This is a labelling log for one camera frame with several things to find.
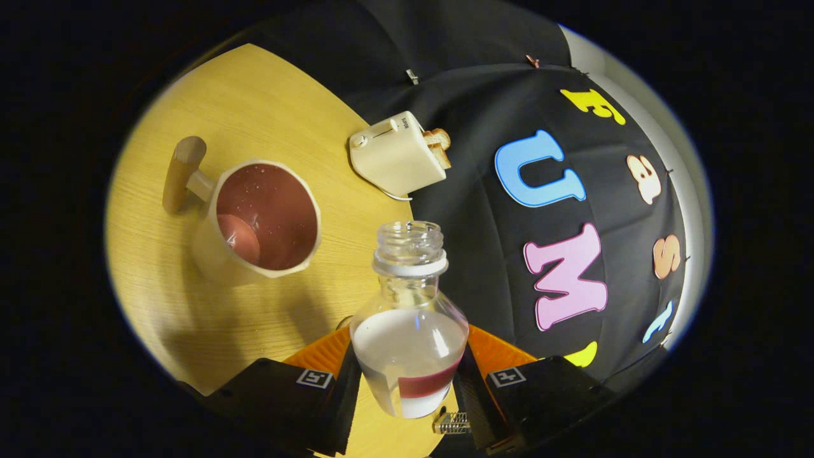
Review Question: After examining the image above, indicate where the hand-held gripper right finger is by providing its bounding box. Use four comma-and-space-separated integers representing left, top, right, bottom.
453, 324, 616, 456

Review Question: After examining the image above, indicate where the black backdrop cloth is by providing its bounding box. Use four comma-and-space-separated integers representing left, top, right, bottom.
254, 0, 691, 385

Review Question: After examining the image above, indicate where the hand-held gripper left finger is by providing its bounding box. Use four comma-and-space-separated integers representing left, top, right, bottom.
181, 326, 363, 457

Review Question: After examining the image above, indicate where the cream toaster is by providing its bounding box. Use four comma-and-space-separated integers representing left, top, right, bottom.
348, 111, 447, 197

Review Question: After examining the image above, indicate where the wooden table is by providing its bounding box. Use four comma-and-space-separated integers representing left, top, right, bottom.
105, 43, 459, 458

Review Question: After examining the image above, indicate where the cream cup with wooden handle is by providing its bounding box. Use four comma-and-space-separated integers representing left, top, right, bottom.
162, 135, 322, 287

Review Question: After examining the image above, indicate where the clear plastic juice bottle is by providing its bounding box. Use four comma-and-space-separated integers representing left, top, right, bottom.
350, 220, 470, 419

